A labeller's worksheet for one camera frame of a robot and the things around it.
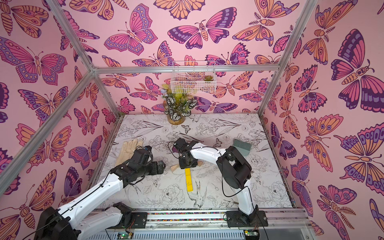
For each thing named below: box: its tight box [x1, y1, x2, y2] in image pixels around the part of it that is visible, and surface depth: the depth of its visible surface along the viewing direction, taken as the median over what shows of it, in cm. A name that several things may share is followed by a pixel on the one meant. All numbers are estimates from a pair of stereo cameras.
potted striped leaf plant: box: [162, 84, 197, 125], surface depth 98 cm
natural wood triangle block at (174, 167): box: [170, 164, 179, 173], surface depth 92 cm
